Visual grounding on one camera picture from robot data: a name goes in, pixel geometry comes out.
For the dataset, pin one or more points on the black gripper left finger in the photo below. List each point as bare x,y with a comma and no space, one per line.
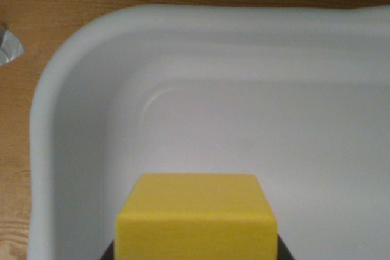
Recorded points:
108,253

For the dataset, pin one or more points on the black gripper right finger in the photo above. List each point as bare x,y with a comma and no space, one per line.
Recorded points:
285,251

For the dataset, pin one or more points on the yellow wooden cube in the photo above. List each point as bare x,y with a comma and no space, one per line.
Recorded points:
195,220

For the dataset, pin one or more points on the white plastic bin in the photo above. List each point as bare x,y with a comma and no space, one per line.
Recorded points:
228,104

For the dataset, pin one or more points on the silver tape piece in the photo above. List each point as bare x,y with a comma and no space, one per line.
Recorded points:
9,47

